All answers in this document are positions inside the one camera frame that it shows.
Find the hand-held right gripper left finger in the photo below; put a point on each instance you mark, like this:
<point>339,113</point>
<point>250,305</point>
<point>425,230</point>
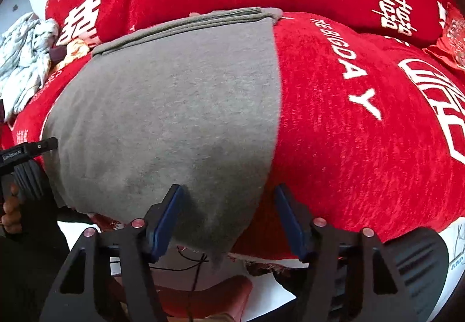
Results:
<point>165,227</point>

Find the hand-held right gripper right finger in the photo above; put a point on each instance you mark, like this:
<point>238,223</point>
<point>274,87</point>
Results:
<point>290,225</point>

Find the grey knit sweater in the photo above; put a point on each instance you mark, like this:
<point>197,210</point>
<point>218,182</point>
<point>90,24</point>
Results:
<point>163,107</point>

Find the person's left hand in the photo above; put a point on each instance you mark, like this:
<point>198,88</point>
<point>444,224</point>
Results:
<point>11,211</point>

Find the red plastic stool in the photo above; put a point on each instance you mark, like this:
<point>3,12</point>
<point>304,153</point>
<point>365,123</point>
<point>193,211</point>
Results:
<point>218,293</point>

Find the red printed sofa blanket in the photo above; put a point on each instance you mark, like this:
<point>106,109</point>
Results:
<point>345,144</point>

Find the pale floral cloth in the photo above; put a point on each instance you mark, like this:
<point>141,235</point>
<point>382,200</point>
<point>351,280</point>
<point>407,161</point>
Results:
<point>25,53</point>

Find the dark purple cloth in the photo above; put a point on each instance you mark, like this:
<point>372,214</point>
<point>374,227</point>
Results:
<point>58,53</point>

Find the yellow crumpled cloth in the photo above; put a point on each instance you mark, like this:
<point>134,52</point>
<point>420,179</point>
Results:
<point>76,49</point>

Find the black ribbed plastic object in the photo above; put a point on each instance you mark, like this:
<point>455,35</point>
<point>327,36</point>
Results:
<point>417,263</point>

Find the white printed paper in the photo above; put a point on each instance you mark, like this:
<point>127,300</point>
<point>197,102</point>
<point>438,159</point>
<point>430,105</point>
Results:
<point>456,245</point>

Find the red embroidered pillow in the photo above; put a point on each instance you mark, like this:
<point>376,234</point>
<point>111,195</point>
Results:
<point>452,34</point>

